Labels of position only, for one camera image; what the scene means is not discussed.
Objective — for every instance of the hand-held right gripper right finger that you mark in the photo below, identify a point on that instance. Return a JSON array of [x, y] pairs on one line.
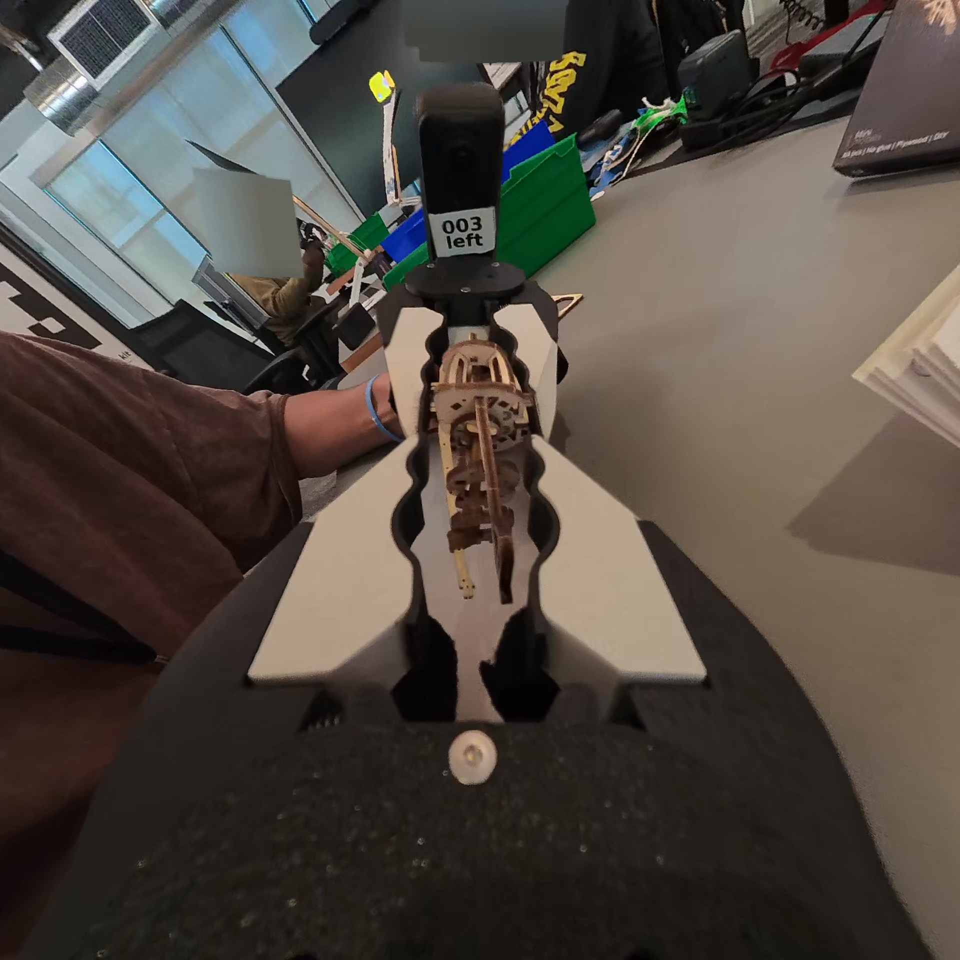
[[615, 600]]

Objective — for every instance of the black monitor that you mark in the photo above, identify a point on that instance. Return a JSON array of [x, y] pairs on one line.
[[338, 112]]

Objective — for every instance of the blue wristband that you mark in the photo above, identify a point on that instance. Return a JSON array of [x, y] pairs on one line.
[[373, 412]]

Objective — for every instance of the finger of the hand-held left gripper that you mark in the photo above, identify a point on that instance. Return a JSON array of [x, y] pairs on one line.
[[540, 352], [410, 360]]

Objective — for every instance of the white vent grille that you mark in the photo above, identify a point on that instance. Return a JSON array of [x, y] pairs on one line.
[[106, 38]]

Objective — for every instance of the large green plastic bin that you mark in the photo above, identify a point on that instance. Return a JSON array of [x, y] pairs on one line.
[[540, 210]]

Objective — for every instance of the punched wooden parts sheet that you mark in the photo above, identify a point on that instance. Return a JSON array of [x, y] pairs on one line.
[[578, 297]]

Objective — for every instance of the framed printed marker sign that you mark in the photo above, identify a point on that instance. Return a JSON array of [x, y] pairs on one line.
[[45, 314]]

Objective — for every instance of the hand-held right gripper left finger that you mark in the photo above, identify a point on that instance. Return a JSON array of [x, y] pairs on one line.
[[338, 600]]

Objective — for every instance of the blue plastic bin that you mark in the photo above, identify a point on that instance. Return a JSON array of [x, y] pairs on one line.
[[525, 153], [405, 236]]

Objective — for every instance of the silver ventilation duct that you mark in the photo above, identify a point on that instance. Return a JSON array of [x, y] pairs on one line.
[[60, 97]]

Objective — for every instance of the wooden model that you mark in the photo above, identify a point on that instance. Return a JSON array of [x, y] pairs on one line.
[[458, 404]]

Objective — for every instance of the black office chair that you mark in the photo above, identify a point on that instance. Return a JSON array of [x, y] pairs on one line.
[[195, 345]]

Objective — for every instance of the black kit box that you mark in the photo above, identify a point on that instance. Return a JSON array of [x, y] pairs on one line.
[[915, 90]]

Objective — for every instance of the instruction booklet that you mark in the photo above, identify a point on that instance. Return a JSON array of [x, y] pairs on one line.
[[923, 352]]

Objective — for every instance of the small green plastic bin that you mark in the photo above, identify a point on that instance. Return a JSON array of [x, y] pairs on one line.
[[367, 232]]

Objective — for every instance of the person's left forearm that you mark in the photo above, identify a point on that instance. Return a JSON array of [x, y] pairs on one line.
[[331, 427]]

